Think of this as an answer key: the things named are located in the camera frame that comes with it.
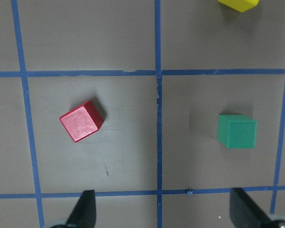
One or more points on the green block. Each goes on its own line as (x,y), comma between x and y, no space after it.
(236,131)

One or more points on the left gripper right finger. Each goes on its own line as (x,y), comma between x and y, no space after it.
(245,213)

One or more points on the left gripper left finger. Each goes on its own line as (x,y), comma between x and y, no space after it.
(84,212)

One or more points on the yellow block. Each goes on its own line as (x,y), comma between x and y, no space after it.
(240,5)

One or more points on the red block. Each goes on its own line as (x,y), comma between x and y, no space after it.
(82,121)

